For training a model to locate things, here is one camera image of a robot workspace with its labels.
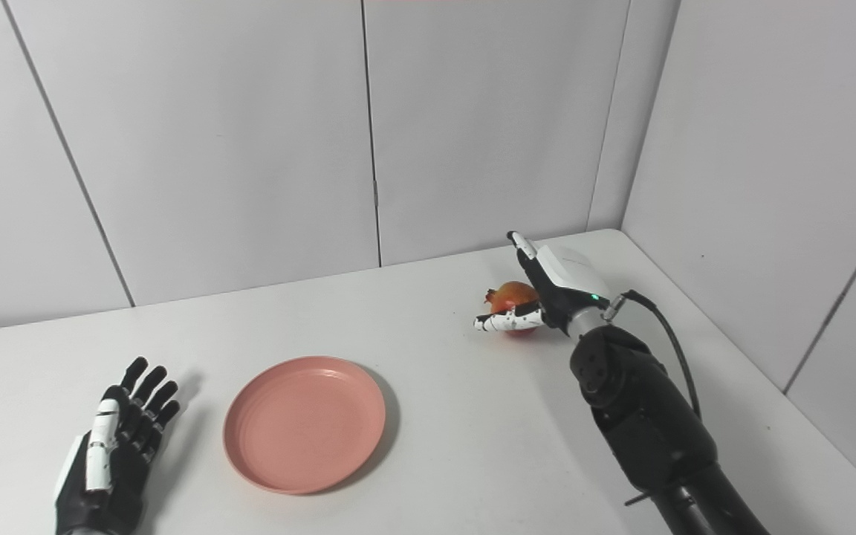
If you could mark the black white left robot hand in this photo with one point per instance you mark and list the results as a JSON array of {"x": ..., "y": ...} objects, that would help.
[{"x": 112, "y": 468}]

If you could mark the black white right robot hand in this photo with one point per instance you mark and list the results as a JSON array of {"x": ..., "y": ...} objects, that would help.
[{"x": 569, "y": 275}]

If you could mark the red orange pomegranate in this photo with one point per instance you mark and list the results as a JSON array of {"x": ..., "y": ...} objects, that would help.
[{"x": 513, "y": 296}]

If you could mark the pink round plate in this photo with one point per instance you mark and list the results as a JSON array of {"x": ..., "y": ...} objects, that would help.
[{"x": 302, "y": 423}]

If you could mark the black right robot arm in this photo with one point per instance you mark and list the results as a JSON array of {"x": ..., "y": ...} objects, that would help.
[{"x": 651, "y": 423}]

